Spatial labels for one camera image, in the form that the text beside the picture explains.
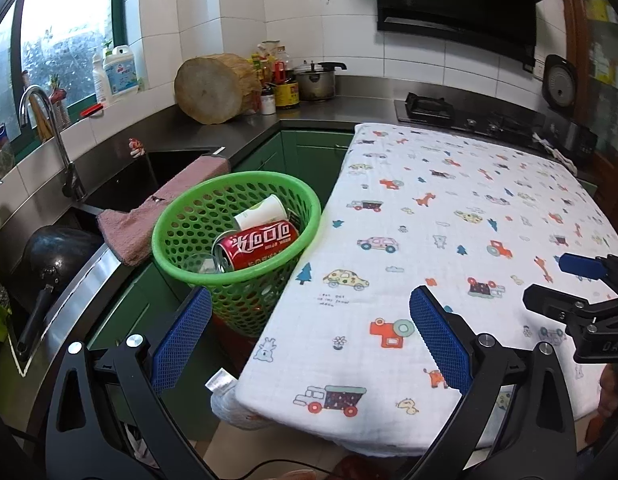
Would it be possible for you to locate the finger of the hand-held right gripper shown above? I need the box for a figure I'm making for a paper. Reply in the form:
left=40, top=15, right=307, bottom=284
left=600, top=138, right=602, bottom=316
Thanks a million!
left=559, top=252, right=618, bottom=286
left=523, top=284, right=597, bottom=323

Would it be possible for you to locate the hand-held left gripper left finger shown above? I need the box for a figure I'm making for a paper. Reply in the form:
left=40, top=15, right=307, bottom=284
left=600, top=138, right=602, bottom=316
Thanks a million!
left=44, top=286, right=213, bottom=480

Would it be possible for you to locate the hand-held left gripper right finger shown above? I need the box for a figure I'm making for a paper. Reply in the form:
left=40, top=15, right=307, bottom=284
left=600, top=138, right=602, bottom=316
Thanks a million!
left=409, top=285, right=577, bottom=480

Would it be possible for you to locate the clear plastic cup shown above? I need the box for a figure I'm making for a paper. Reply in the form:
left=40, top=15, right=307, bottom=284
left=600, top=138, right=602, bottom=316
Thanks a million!
left=181, top=254, right=220, bottom=278

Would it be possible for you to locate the red soda can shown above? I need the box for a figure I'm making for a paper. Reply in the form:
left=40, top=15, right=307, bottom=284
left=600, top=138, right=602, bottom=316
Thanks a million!
left=212, top=220, right=300, bottom=273

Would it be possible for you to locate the white paper cup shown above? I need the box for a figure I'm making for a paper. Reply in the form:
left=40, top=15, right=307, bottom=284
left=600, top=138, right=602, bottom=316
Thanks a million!
left=233, top=194, right=288, bottom=231

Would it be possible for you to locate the green plastic basket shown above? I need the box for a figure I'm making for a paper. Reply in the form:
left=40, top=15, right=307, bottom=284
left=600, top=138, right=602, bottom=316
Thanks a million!
left=153, top=170, right=324, bottom=340

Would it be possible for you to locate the person's right forearm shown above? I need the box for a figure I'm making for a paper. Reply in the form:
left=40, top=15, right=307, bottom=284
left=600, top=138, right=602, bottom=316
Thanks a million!
left=599, top=365, right=618, bottom=423

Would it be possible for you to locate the white rag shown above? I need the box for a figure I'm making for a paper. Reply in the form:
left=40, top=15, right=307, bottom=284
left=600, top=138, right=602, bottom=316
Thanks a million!
left=531, top=132, right=580, bottom=173

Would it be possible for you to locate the pink towel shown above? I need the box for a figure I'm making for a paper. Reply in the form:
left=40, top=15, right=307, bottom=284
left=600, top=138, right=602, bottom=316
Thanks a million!
left=96, top=155, right=232, bottom=266

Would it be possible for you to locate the printed white cloth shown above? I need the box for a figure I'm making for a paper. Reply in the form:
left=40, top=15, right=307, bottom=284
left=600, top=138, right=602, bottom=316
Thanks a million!
left=209, top=122, right=618, bottom=456

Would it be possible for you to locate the black countertop appliance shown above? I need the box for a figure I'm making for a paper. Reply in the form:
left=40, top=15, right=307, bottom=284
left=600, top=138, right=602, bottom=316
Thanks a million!
left=544, top=110, right=600, bottom=161

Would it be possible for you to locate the black wok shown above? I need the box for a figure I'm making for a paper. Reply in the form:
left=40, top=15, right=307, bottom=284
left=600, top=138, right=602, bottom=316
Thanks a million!
left=14, top=225, right=106, bottom=361

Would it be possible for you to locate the steel kitchen sink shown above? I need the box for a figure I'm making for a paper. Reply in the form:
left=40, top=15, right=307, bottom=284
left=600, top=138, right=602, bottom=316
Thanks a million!
left=81, top=147, right=224, bottom=211

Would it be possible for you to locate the black rice cooker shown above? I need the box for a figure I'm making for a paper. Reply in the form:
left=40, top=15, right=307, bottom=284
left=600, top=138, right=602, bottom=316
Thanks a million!
left=541, top=54, right=580, bottom=111

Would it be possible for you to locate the black gas stove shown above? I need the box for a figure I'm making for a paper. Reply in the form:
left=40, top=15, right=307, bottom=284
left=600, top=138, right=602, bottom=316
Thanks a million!
left=394, top=92, right=550, bottom=141

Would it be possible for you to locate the brown wooden cabinet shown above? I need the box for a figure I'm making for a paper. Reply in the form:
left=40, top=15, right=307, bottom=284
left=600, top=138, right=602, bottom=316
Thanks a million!
left=554, top=0, right=618, bottom=201

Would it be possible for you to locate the round wooden chopping block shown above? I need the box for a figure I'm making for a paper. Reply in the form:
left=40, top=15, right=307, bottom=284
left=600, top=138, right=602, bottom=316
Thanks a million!
left=174, top=53, right=257, bottom=126

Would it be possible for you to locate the dark kitchen counter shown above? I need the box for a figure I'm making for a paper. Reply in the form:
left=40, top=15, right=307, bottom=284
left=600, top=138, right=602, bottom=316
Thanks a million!
left=0, top=75, right=600, bottom=376

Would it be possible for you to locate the yellow jar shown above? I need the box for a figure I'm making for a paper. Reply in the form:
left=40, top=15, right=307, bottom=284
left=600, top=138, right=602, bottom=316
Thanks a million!
left=274, top=82, right=300, bottom=110

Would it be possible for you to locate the steel faucet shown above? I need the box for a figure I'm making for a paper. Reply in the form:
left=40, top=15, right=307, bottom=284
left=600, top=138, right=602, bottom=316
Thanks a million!
left=19, top=85, right=87, bottom=201

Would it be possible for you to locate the white detergent jug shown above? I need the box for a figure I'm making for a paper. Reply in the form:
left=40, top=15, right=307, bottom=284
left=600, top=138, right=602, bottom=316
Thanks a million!
left=103, top=45, right=140, bottom=97

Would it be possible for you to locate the slim white bottle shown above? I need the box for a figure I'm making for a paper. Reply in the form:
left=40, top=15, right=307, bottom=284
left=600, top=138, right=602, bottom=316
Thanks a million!
left=91, top=47, right=110, bottom=106

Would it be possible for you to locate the black range hood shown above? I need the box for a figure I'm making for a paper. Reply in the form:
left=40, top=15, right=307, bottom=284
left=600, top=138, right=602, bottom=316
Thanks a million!
left=374, top=0, right=560, bottom=63

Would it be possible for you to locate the dark sauce bottle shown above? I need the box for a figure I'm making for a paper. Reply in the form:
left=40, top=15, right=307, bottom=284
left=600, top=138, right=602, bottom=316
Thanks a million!
left=273, top=47, right=292, bottom=86

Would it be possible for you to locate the steel pressure cooker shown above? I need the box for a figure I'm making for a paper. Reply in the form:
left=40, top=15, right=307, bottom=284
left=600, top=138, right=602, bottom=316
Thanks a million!
left=292, top=60, right=348, bottom=102

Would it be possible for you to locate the white seasoning bag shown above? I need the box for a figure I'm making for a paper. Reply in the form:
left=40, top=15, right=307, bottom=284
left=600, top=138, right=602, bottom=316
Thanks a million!
left=256, top=41, right=282, bottom=68

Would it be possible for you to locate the green framed window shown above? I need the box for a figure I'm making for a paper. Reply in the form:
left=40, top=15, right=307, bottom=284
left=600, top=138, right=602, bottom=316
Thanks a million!
left=0, top=0, right=127, bottom=171

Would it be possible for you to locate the black cable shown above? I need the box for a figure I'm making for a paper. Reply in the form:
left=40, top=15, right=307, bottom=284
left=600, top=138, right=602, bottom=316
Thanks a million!
left=209, top=460, right=340, bottom=480

